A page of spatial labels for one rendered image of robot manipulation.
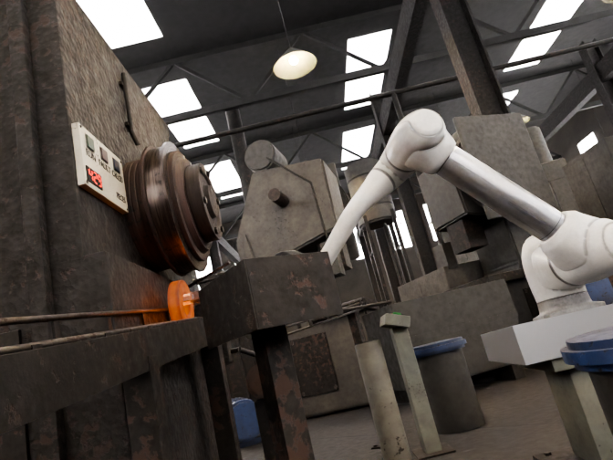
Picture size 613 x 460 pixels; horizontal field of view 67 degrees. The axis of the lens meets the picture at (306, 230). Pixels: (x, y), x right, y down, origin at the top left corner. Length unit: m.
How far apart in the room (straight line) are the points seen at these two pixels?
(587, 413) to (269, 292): 1.07
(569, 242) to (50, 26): 1.58
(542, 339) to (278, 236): 3.21
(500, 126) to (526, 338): 3.90
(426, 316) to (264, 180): 2.04
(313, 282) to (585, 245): 0.83
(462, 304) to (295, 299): 2.92
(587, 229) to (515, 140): 3.79
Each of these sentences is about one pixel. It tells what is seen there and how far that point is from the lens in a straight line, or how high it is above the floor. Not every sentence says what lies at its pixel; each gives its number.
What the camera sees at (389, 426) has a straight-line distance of 2.17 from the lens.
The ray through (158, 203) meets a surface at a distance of 1.50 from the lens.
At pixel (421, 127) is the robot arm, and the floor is 1.05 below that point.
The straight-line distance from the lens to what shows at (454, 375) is 2.53.
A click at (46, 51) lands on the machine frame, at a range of 1.54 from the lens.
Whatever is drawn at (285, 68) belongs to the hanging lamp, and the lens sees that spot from 6.90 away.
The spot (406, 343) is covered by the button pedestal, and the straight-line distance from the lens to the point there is 2.21.
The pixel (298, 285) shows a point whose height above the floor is 0.65.
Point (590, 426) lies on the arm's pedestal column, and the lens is 1.66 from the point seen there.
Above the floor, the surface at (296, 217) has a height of 1.78.
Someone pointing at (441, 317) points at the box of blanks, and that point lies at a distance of 3.67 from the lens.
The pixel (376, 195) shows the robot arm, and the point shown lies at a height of 0.95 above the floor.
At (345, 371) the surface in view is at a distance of 4.16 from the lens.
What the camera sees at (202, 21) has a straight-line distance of 10.82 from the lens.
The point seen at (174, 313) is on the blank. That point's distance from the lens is 1.39.
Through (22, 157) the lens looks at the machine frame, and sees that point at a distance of 1.38.
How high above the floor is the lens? 0.51
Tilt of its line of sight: 15 degrees up
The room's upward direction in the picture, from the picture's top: 14 degrees counter-clockwise
